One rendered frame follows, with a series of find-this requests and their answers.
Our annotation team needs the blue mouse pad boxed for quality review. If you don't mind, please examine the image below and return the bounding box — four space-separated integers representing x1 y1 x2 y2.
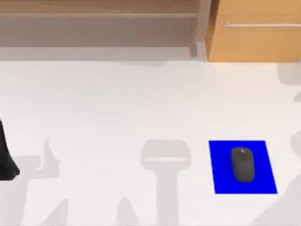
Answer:
208 140 278 195

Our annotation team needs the dark grey computer mouse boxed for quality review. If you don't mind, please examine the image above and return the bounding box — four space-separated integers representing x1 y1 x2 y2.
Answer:
230 147 255 183

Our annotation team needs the brown wooden open shelf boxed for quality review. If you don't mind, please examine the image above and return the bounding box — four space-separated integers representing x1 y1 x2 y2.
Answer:
0 0 212 58

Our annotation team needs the light wooden cupboard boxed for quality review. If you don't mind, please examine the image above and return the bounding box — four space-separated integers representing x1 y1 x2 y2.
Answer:
205 0 301 63

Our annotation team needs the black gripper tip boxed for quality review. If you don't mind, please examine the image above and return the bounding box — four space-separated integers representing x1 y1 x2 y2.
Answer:
0 120 21 182

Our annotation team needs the long metal handle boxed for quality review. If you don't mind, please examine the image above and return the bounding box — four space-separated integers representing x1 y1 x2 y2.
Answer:
223 21 301 27

